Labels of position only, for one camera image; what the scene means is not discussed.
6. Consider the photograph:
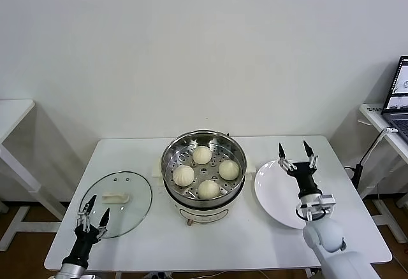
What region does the grey open laptop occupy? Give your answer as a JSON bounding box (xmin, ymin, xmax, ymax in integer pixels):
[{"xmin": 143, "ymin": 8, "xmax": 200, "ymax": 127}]
[{"xmin": 381, "ymin": 56, "xmax": 408, "ymax": 141}]

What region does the white laptop charger cable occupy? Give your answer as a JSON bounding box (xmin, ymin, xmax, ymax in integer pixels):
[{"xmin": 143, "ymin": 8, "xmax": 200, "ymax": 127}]
[{"xmin": 361, "ymin": 127, "xmax": 399, "ymax": 168}]

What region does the glass lid with cream handle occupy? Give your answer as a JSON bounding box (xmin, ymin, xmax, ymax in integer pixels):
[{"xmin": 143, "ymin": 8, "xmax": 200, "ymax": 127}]
[{"xmin": 78, "ymin": 169, "xmax": 154, "ymax": 239}]

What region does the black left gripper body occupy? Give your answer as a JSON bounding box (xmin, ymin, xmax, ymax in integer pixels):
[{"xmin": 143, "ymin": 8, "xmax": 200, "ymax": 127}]
[{"xmin": 62, "ymin": 223, "xmax": 100, "ymax": 264}]

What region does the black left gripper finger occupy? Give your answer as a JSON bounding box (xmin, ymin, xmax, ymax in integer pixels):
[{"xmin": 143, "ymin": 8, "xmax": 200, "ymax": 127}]
[
  {"xmin": 75, "ymin": 195, "xmax": 98, "ymax": 233},
  {"xmin": 96, "ymin": 208, "xmax": 111, "ymax": 241}
]

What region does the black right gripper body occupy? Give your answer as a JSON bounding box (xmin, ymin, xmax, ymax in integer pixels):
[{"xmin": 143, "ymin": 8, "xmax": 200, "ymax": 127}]
[{"xmin": 286, "ymin": 161, "xmax": 322, "ymax": 199}]

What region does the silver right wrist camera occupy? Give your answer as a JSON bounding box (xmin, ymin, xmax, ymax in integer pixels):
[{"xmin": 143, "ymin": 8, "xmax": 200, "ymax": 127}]
[{"xmin": 314, "ymin": 194, "xmax": 337, "ymax": 221}]

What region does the white steamed baozi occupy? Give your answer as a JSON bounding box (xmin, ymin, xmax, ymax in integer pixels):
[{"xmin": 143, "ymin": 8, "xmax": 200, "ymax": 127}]
[
  {"xmin": 173, "ymin": 165, "xmax": 196, "ymax": 187},
  {"xmin": 193, "ymin": 145, "xmax": 213, "ymax": 165},
  {"xmin": 218, "ymin": 160, "xmax": 240, "ymax": 180},
  {"xmin": 198, "ymin": 179, "xmax": 221, "ymax": 199}
]

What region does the perforated steel steamer basket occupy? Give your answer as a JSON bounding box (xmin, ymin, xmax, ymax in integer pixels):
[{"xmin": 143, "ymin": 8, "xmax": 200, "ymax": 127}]
[{"xmin": 161, "ymin": 129, "xmax": 249, "ymax": 199}]

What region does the black power strip with cable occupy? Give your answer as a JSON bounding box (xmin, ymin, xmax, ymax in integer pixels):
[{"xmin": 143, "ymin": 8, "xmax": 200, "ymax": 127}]
[{"xmin": 344, "ymin": 163, "xmax": 365, "ymax": 197}]

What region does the stainless steel steamer pot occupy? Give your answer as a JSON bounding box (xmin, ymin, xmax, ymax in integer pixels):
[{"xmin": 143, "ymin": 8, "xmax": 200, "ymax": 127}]
[{"xmin": 152, "ymin": 128, "xmax": 257, "ymax": 227}]

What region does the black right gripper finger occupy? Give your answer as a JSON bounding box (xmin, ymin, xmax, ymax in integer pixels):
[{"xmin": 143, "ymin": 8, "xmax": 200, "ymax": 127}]
[
  {"xmin": 302, "ymin": 140, "xmax": 319, "ymax": 169},
  {"xmin": 278, "ymin": 143, "xmax": 298, "ymax": 172}
]

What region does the white round plate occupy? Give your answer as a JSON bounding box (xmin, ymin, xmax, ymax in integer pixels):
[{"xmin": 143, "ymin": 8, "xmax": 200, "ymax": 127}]
[{"xmin": 254, "ymin": 159, "xmax": 335, "ymax": 231}]

